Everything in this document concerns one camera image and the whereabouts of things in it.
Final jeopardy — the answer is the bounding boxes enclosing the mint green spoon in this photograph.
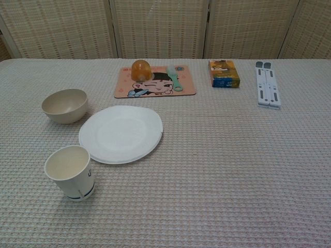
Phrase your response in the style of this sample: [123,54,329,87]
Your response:
[166,65,184,92]

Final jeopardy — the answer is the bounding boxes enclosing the white paper cup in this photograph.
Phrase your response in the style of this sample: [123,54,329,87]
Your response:
[44,145,95,202]

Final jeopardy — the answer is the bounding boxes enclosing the orange translucent cup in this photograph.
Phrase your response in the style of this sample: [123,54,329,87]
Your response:
[130,59,152,82]

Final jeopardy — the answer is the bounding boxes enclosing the pale woven tablecloth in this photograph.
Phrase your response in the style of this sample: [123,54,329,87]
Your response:
[0,58,331,248]

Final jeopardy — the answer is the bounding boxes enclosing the white paper plate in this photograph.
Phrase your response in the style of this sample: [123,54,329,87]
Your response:
[78,105,164,165]

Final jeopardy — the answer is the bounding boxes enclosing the white folding laptop stand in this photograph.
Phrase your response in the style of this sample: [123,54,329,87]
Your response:
[254,60,281,110]

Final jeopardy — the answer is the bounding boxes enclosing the woven folding screen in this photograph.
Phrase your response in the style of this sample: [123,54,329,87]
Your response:
[0,0,331,62]

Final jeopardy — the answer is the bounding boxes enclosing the pink cartoon mouse pad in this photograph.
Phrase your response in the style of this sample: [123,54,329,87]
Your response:
[114,64,197,99]

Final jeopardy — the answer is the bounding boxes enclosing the colourful printed box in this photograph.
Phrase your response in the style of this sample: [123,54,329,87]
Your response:
[208,59,240,89]

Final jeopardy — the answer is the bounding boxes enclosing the beige bowl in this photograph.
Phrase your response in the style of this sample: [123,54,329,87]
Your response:
[41,88,88,124]

